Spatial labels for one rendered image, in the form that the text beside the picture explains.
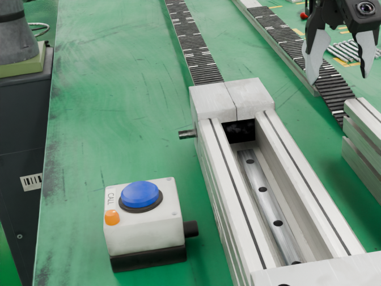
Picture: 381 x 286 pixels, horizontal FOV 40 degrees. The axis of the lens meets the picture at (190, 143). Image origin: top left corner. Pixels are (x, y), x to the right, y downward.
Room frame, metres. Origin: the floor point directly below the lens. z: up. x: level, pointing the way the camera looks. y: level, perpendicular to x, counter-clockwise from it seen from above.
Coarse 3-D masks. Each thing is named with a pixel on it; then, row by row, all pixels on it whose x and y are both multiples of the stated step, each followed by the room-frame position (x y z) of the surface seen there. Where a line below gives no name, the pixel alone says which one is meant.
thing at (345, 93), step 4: (328, 92) 0.75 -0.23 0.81; (332, 92) 0.75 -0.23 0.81; (336, 92) 0.75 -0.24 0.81; (340, 92) 0.75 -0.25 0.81; (344, 92) 0.75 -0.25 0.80; (348, 92) 0.75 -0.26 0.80; (352, 92) 0.75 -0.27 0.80; (324, 96) 0.75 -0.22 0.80; (328, 96) 0.74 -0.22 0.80; (332, 96) 0.74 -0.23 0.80; (336, 96) 0.74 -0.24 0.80; (340, 96) 0.74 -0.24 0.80; (344, 96) 0.74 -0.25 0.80; (348, 96) 0.74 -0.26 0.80; (352, 96) 0.74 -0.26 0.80; (324, 100) 0.74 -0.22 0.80
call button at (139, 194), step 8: (128, 184) 0.47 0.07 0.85; (136, 184) 0.47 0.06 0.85; (144, 184) 0.47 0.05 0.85; (152, 184) 0.47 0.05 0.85; (128, 192) 0.45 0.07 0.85; (136, 192) 0.45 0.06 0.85; (144, 192) 0.45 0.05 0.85; (152, 192) 0.45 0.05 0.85; (128, 200) 0.44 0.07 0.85; (136, 200) 0.44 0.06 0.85; (144, 200) 0.44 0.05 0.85; (152, 200) 0.44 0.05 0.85
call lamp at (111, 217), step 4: (108, 212) 0.43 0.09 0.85; (112, 212) 0.43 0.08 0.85; (116, 212) 0.43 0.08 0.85; (104, 216) 0.43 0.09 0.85; (108, 216) 0.42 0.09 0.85; (112, 216) 0.42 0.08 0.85; (116, 216) 0.42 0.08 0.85; (108, 220) 0.42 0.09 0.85; (112, 220) 0.42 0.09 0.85; (116, 220) 0.42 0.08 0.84; (108, 224) 0.42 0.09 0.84; (112, 224) 0.42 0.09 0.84
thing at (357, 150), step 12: (348, 108) 0.58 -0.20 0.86; (360, 108) 0.57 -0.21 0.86; (372, 108) 0.56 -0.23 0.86; (348, 120) 0.58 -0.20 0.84; (360, 120) 0.55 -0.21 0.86; (372, 120) 0.53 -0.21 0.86; (348, 132) 0.58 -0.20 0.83; (360, 132) 0.55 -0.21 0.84; (372, 132) 0.51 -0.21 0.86; (348, 144) 0.58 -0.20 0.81; (360, 144) 0.54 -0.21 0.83; (372, 144) 0.52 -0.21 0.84; (348, 156) 0.58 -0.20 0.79; (360, 156) 0.54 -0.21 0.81; (372, 156) 0.51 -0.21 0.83; (360, 168) 0.54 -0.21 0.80; (372, 168) 0.52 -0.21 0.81; (372, 180) 0.50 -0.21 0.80; (372, 192) 0.50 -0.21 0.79
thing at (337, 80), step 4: (320, 80) 0.79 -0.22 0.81; (324, 80) 0.79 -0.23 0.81; (328, 80) 0.79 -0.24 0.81; (332, 80) 0.79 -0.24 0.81; (336, 80) 0.79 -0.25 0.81; (340, 80) 0.78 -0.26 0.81; (344, 80) 0.78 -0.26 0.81; (316, 84) 0.78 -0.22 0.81; (320, 84) 0.78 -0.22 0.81; (324, 84) 0.78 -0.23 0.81; (328, 84) 0.78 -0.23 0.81; (332, 84) 0.78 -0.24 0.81; (316, 88) 0.77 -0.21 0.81
